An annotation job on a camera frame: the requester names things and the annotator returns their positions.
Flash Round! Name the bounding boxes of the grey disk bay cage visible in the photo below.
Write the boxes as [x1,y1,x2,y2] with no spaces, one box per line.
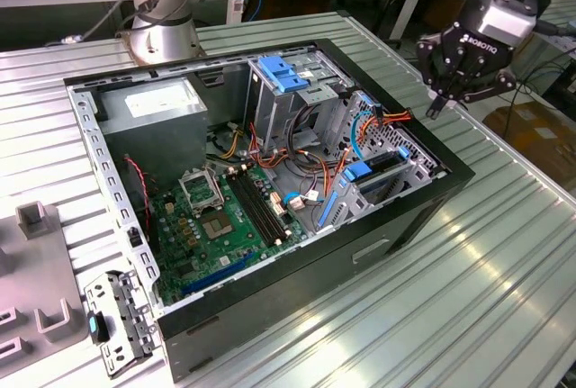
[312,89,445,234]

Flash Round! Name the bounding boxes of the grey parts rack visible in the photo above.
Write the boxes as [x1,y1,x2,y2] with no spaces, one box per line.
[0,201,89,362]

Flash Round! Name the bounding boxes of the black cable with metal plug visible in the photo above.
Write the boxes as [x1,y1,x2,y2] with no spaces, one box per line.
[44,0,159,47]

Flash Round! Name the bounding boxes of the hard disk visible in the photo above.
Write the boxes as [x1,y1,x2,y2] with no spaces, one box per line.
[316,145,411,228]

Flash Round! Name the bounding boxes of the yellow black power wire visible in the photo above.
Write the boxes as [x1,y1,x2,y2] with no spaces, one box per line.
[211,120,247,160]

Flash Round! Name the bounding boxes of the cardboard box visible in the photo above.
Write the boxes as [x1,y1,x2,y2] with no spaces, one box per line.
[483,100,576,191]

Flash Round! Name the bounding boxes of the blue expansion slot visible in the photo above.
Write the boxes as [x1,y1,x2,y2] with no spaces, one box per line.
[182,252,253,297]

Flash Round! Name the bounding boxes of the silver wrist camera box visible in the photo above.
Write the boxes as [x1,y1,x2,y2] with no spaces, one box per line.
[476,0,540,51]

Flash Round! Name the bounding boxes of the metal slat side table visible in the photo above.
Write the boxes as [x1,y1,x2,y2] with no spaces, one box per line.
[434,0,576,87]

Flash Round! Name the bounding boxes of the metal socket cover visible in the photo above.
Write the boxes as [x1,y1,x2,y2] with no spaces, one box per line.
[178,166,225,217]

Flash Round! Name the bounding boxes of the green motherboard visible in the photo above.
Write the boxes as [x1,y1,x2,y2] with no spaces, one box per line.
[150,163,311,308]

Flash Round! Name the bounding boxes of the black PC case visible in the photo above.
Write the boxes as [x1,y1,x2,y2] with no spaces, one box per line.
[62,37,477,383]

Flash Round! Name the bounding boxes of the grey expansion card bracket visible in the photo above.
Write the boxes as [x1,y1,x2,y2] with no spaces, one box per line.
[84,269,159,379]

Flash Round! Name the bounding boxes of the black case fan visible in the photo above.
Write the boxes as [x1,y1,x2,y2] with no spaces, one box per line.
[121,153,161,254]

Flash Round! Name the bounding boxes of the black RAM slot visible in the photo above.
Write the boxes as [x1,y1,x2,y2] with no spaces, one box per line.
[226,171,271,248]
[242,166,289,241]
[237,168,284,244]
[231,170,276,246]

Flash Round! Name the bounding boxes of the grey power supply unit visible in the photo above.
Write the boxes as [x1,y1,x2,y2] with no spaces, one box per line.
[97,77,209,182]

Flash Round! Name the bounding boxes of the CPU socket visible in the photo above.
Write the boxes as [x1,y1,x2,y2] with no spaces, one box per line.
[199,211,236,241]

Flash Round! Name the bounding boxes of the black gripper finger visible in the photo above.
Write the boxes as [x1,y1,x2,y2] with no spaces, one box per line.
[416,32,455,118]
[436,68,518,115]

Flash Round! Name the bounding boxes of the grey optical drive cage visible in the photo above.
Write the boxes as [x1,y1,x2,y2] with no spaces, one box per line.
[246,53,356,151]

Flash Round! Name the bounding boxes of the red black twisted wire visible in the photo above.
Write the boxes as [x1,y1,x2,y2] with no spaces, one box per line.
[123,157,153,232]

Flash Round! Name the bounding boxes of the red orange wire bundle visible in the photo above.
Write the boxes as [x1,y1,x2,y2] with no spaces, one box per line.
[247,124,337,195]

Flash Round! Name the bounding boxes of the blue data wire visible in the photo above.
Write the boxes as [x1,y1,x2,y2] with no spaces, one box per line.
[349,94,377,160]
[284,190,326,203]

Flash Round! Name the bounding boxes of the orange red power wire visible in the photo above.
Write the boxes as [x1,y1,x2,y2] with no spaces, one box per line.
[332,106,414,173]

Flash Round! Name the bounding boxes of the black sleeved cable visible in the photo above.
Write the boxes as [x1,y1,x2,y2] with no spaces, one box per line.
[287,104,325,162]

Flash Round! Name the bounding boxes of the blue drive cage latch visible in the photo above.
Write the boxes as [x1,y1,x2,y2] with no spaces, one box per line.
[259,57,311,95]

